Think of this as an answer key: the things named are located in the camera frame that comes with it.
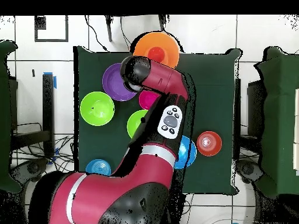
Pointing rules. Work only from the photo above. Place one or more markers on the green bowl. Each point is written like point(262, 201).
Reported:
point(134, 123)
point(97, 114)

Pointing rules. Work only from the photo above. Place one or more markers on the small pink-red bowl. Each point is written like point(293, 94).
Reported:
point(147, 100)

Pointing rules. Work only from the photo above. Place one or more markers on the purple bowl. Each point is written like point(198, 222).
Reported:
point(113, 84)

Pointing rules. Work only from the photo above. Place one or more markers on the orange cup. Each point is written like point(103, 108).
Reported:
point(157, 54)

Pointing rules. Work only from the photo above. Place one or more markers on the large yellow-orange bowl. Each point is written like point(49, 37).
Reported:
point(168, 44)

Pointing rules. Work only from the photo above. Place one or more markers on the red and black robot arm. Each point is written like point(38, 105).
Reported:
point(116, 191)

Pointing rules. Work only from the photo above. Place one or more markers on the dark green table cloth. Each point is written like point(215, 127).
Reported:
point(210, 105)

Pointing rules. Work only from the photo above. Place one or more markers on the small orange bowl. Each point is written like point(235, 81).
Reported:
point(209, 149)

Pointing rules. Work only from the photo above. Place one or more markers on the small light blue bowl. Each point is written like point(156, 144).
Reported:
point(98, 168)

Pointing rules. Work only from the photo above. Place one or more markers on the black metal beam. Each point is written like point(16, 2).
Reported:
point(237, 116)

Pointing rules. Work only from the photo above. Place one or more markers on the black stand leg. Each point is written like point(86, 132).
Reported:
point(108, 28)
point(162, 22)

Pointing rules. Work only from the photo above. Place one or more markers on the green cloth side table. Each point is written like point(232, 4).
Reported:
point(5, 116)
point(280, 116)

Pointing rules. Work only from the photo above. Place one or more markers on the black metal frame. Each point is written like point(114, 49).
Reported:
point(48, 105)

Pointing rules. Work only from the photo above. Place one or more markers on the black square frame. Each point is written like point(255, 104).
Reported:
point(66, 28)

